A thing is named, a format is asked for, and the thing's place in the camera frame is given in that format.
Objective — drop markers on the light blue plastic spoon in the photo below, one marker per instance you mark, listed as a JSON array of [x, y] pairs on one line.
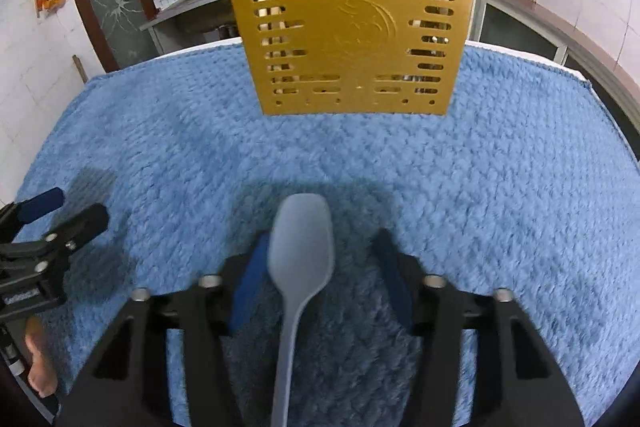
[[300, 263]]

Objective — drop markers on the gold perforated utensil holder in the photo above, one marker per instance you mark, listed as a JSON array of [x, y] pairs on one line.
[[355, 56]]

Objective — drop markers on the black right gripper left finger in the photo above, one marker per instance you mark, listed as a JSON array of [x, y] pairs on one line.
[[124, 381]]

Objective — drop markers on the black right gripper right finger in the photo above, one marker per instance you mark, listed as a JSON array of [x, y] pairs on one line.
[[516, 380]]

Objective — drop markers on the person's hand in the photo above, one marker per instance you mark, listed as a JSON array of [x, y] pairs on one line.
[[41, 376]]

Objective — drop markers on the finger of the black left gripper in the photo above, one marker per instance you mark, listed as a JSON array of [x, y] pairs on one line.
[[40, 206], [54, 247]]

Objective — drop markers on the blue textured towel mat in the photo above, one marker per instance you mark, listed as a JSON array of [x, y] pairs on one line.
[[525, 183]]

